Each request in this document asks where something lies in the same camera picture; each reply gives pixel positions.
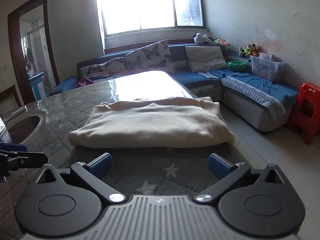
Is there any brown plush toy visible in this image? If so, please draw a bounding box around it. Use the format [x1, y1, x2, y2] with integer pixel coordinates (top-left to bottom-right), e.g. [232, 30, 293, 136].
[239, 43, 259, 57]

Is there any clear plastic storage box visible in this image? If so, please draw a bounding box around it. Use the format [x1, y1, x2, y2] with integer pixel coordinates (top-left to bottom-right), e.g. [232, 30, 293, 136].
[251, 54, 286, 82]

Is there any panda plush toy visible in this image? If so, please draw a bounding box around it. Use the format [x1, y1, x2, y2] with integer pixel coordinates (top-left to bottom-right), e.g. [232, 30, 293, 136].
[193, 33, 214, 44]

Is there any blue corner sofa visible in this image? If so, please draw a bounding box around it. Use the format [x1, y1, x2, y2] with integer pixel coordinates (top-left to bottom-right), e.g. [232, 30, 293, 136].
[48, 43, 299, 132]

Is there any grey remote on table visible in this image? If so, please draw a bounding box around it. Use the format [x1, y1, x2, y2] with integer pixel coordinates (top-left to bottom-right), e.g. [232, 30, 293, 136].
[2, 106, 27, 122]

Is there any magenta garment on sofa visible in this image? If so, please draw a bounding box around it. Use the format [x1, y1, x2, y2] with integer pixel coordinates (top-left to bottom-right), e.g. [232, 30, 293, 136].
[76, 77, 94, 88]

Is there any quilted grey star tablecloth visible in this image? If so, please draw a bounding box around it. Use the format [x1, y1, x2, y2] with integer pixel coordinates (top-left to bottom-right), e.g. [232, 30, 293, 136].
[8, 71, 265, 239]

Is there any green bowl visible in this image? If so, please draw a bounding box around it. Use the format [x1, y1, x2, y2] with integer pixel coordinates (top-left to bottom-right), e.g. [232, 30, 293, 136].
[228, 61, 247, 72]

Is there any grey plain cushion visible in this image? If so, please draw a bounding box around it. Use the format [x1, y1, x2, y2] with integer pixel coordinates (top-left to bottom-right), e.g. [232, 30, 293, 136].
[185, 46, 228, 72]

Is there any cream sweatshirt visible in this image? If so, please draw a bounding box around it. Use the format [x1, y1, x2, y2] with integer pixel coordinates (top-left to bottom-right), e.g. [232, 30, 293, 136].
[68, 97, 235, 148]

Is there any large butterfly cushion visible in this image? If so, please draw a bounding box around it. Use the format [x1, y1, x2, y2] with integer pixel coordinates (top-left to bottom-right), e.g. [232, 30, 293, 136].
[124, 40, 176, 73]

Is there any red plastic stool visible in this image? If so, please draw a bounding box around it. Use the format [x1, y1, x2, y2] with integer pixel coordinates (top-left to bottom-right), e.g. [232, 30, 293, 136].
[287, 82, 320, 145]

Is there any blue small cabinet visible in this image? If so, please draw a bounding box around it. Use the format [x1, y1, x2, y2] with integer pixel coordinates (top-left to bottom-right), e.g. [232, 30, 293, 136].
[29, 72, 49, 101]

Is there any black induction cooktop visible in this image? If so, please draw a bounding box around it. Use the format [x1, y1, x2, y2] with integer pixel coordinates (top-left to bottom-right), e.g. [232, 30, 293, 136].
[2, 115, 41, 144]

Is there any long butterfly cushion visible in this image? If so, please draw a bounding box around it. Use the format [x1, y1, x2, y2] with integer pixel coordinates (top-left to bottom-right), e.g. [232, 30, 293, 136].
[80, 57, 129, 81]

